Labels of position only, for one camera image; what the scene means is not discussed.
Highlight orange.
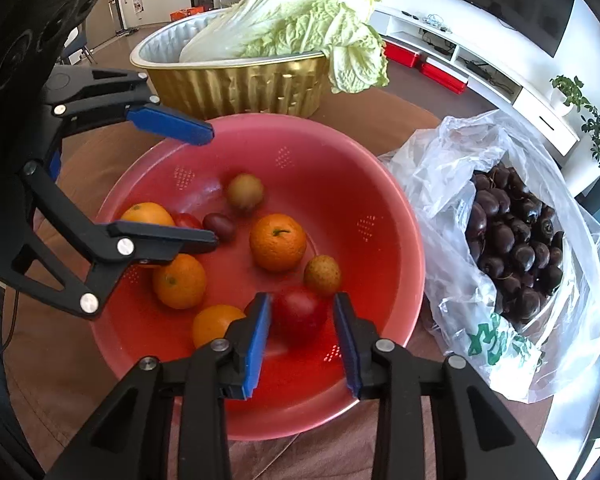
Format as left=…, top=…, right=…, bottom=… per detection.
left=192, top=304, right=245, bottom=349
left=120, top=202, right=175, bottom=226

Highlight small mandarin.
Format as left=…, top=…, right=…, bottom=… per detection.
left=152, top=254, right=207, bottom=310

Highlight brown longan fruit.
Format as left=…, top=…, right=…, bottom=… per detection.
left=303, top=255, right=342, bottom=295

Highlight red tomato in bowl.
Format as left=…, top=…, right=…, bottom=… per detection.
left=173, top=212, right=204, bottom=230

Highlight clear plastic bag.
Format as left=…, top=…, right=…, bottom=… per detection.
left=382, top=112, right=600, bottom=403

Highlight dark red grape tomato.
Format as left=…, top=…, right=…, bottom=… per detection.
left=202, top=212, right=236, bottom=242

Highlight small yellowish fruit in bowl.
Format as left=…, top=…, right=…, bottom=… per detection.
left=225, top=172, right=264, bottom=212

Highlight red plastic colander bowl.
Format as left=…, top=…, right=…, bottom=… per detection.
left=92, top=114, right=425, bottom=440

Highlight dark chestnuts pile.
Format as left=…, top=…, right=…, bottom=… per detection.
left=465, top=162, right=564, bottom=330

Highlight gold foil tray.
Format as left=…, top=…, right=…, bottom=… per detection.
left=130, top=10, right=329, bottom=120

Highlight napa cabbage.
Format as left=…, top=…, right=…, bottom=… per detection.
left=180, top=0, right=389, bottom=93

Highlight small potted plant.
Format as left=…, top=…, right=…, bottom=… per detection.
left=550, top=75, right=592, bottom=113

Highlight red storage box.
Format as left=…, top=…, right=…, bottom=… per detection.
left=418, top=56, right=469, bottom=94

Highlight white tv cabinet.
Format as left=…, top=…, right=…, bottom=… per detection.
left=370, top=8, right=580, bottom=157

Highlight black cable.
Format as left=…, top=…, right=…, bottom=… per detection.
left=0, top=288, right=22, bottom=356

